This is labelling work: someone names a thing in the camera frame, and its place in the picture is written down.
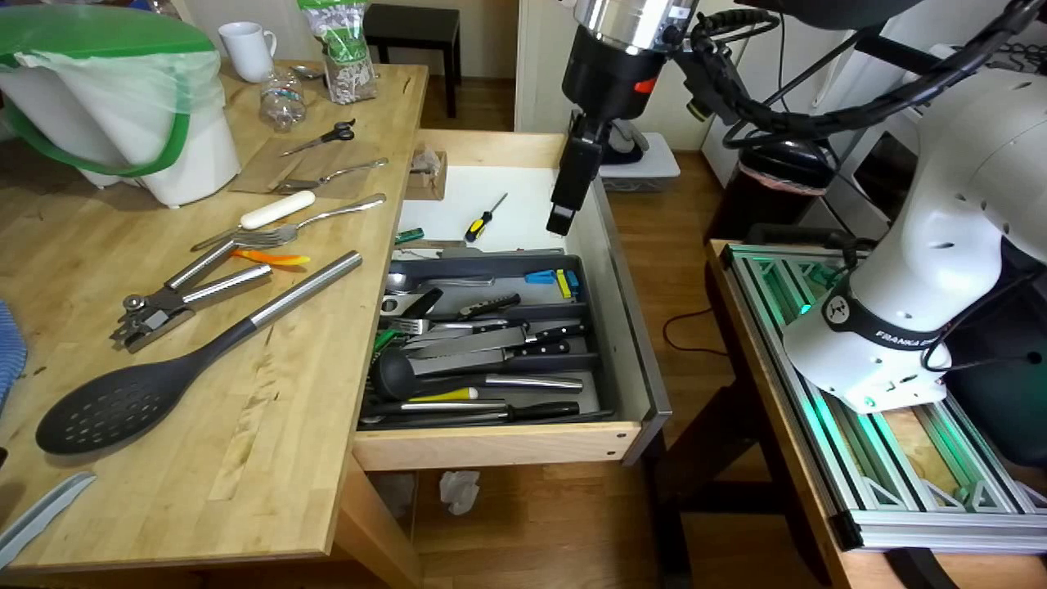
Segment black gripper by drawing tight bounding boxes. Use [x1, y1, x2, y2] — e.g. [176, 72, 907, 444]
[544, 30, 672, 239]

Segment white floor scale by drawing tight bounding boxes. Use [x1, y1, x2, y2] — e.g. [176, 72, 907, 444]
[592, 107, 683, 195]

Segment yellow black screwdriver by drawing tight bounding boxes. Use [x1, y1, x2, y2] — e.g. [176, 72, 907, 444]
[461, 191, 509, 245]

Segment small wooden block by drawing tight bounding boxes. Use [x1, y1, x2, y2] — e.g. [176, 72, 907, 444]
[401, 145, 452, 202]

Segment grey cutlery tray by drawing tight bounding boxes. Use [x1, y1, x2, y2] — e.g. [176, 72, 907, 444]
[356, 250, 614, 431]

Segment black bin pink liner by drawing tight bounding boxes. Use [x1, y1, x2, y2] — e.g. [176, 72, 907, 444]
[717, 119, 844, 245]

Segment black stool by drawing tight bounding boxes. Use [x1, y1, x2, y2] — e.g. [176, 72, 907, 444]
[361, 0, 465, 120]

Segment clear plastic bag green top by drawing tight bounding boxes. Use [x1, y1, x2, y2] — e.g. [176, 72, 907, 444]
[293, 0, 384, 107]

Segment black ladle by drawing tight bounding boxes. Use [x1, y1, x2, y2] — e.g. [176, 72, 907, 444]
[372, 349, 590, 403]

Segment wooden pull-out drawer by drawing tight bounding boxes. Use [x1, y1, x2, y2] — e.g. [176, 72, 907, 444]
[349, 127, 674, 475]

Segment clear glass jar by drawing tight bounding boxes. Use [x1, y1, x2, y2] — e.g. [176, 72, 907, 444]
[257, 72, 310, 130]

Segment orange peeler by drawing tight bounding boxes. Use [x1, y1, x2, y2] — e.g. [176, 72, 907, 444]
[229, 245, 315, 272]

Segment crumpled white paper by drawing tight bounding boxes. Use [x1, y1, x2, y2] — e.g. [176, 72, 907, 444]
[436, 467, 484, 518]

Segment white mug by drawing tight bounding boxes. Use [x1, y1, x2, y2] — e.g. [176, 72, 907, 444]
[215, 18, 281, 84]

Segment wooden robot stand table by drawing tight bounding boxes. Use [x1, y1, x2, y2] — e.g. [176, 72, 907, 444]
[702, 234, 1047, 589]

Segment white bag green trim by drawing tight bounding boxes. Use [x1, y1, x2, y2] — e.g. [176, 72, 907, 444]
[0, 6, 241, 210]

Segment blue cloth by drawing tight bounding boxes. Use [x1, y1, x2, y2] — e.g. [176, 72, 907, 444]
[0, 300, 29, 412]

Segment grey flat utensil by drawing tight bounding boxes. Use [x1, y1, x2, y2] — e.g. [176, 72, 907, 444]
[0, 467, 99, 572]

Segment blue yellow handled tool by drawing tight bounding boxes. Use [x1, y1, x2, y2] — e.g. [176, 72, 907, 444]
[519, 266, 581, 304]

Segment black riveted handle knife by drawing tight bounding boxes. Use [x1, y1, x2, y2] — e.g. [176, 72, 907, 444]
[436, 319, 590, 362]

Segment thin floor cable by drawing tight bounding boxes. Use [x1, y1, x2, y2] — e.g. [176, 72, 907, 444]
[661, 307, 731, 356]

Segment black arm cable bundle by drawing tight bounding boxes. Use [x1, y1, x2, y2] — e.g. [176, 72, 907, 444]
[674, 0, 1047, 154]

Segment long black handled knife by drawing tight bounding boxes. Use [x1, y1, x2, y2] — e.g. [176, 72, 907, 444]
[365, 399, 581, 428]

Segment black handled scissors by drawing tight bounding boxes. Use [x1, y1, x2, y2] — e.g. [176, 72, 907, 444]
[286, 119, 361, 156]

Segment yellow handled utensil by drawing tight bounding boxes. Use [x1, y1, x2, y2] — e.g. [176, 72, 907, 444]
[401, 383, 484, 410]

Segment black slotted spoon silver handle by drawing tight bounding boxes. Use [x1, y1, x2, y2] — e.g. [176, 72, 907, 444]
[32, 250, 365, 459]

